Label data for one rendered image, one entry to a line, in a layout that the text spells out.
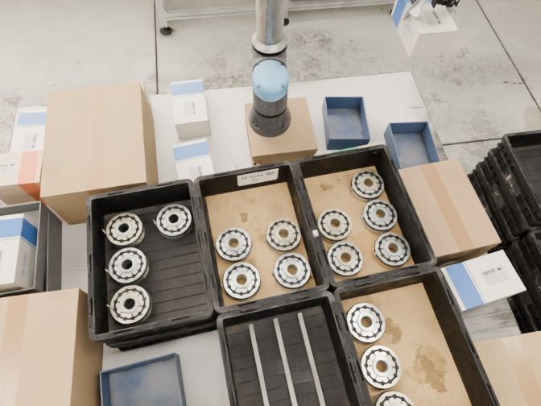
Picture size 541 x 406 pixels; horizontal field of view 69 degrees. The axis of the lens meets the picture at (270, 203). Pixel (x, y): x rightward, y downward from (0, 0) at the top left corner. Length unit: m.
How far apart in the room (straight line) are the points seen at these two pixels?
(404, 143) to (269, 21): 0.69
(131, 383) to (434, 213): 1.00
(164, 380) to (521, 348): 0.96
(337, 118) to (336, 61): 1.28
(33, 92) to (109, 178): 1.74
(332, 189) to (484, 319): 0.61
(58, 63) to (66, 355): 2.25
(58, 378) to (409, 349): 0.87
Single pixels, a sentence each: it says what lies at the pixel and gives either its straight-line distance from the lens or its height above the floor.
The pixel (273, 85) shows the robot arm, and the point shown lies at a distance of 1.26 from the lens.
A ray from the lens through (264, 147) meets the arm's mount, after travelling 1.39.
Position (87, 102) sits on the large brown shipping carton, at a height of 0.90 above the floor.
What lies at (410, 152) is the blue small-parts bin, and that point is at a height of 0.70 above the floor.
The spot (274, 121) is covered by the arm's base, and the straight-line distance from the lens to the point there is 1.37.
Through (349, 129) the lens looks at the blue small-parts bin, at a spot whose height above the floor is 0.70.
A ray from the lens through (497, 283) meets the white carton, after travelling 1.26.
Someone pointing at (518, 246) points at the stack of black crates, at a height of 0.38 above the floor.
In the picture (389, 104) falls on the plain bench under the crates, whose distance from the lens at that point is 1.70.
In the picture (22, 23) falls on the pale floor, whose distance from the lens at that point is 3.44.
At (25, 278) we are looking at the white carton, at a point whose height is 0.84.
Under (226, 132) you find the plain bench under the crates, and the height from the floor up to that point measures 0.70.
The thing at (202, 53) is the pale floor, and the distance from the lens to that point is 2.86.
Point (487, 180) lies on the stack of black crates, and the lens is 2.08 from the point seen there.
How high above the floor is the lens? 1.92
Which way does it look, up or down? 63 degrees down
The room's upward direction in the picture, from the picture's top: 4 degrees clockwise
